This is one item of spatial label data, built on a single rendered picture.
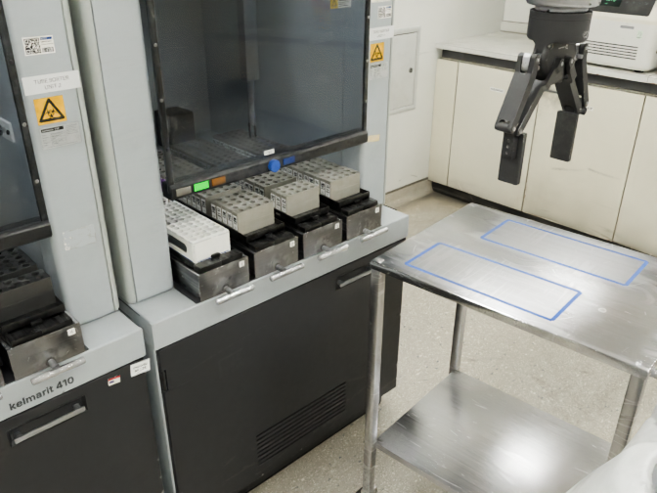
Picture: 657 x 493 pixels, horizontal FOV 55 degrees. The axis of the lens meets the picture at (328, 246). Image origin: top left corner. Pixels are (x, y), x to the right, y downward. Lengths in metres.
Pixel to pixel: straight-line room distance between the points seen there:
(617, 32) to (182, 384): 2.49
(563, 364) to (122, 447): 1.69
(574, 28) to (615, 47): 2.43
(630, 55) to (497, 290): 2.06
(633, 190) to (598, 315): 2.05
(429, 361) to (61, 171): 1.63
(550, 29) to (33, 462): 1.20
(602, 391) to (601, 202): 1.20
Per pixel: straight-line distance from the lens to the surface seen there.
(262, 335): 1.62
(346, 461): 2.10
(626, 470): 0.77
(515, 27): 4.24
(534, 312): 1.31
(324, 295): 1.72
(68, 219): 1.34
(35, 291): 1.35
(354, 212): 1.70
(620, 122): 3.31
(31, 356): 1.32
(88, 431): 1.47
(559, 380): 2.54
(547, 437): 1.86
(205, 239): 1.45
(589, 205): 3.47
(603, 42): 3.32
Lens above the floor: 1.50
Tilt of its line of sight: 27 degrees down
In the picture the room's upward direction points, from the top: straight up
